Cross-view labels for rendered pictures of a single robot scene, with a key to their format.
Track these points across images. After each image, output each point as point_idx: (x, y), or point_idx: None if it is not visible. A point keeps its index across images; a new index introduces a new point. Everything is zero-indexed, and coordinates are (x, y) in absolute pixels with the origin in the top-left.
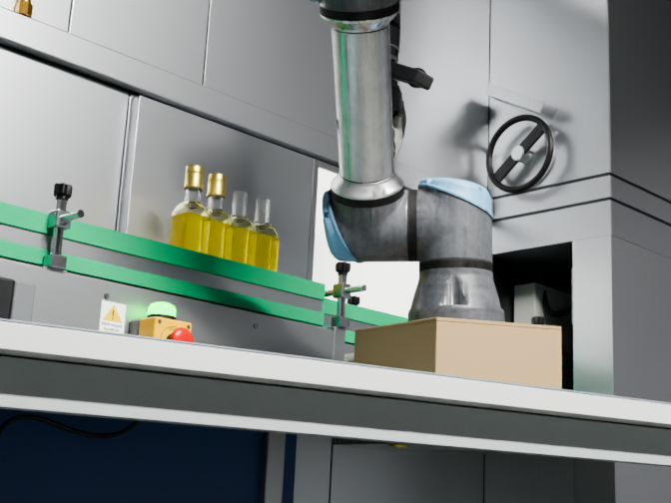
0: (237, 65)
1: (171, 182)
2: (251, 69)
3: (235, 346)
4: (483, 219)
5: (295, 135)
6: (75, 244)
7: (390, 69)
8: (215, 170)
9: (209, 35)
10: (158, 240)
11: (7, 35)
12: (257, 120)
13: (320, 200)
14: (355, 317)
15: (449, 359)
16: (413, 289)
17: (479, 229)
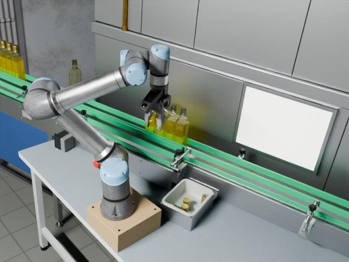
0: (211, 36)
1: (172, 88)
2: (218, 37)
3: (134, 165)
4: (105, 185)
5: (235, 70)
6: (91, 125)
7: (72, 127)
8: (191, 85)
9: (197, 24)
10: (168, 108)
11: (118, 38)
12: (214, 63)
13: (246, 101)
14: (215, 163)
15: (89, 220)
16: (306, 151)
17: (104, 188)
